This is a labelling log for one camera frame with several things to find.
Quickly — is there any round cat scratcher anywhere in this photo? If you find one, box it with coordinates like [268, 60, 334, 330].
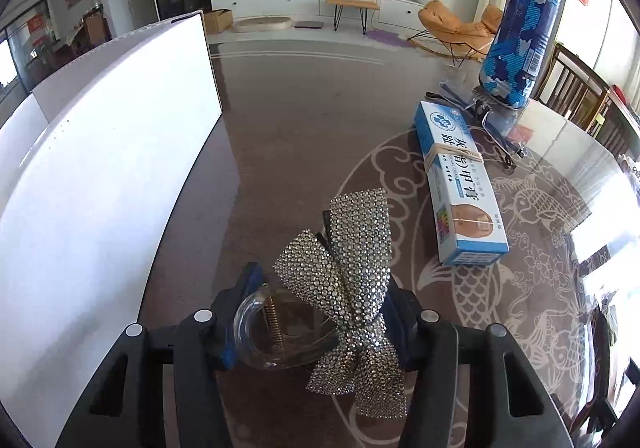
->
[233, 16, 294, 33]

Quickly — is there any white tv cabinet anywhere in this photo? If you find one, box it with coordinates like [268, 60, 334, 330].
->
[212, 0, 423, 31]

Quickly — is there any rhinestone bow hair clip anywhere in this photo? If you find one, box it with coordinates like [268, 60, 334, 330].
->
[233, 188, 408, 419]

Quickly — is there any wooden bench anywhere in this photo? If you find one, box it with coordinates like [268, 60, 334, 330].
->
[326, 0, 380, 34]

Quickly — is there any brown cardboard box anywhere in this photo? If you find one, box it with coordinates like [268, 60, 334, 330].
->
[204, 9, 233, 34]

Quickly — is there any white cardboard sorting box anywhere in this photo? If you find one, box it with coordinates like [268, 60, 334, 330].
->
[1, 12, 222, 447]

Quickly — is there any blue camouflage bottle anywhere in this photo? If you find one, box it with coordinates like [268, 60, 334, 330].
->
[478, 0, 561, 110]

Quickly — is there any blue white ointment box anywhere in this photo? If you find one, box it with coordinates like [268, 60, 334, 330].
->
[414, 101, 509, 266]

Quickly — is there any wooden dining chair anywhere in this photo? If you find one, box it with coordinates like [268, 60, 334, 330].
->
[533, 43, 610, 136]

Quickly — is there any orange lounge chair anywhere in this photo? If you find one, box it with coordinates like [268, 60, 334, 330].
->
[407, 0, 503, 62]

